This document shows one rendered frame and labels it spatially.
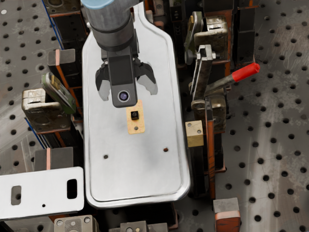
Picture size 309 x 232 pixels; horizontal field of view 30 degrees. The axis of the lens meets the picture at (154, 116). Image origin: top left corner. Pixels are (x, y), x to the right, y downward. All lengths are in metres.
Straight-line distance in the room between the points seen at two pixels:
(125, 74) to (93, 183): 0.28
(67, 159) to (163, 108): 0.24
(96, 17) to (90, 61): 0.42
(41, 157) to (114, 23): 0.44
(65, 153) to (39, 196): 0.12
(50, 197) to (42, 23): 0.78
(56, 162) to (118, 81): 0.31
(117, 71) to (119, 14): 0.13
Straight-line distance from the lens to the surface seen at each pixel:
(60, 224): 1.16
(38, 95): 1.31
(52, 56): 1.43
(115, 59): 1.06
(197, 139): 1.19
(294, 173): 1.55
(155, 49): 1.37
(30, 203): 1.25
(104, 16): 0.97
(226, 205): 0.98
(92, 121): 1.30
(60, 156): 1.30
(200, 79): 1.14
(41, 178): 1.26
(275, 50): 1.73
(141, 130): 1.26
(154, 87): 1.17
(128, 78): 1.06
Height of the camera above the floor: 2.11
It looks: 61 degrees down
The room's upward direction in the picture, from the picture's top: 12 degrees counter-clockwise
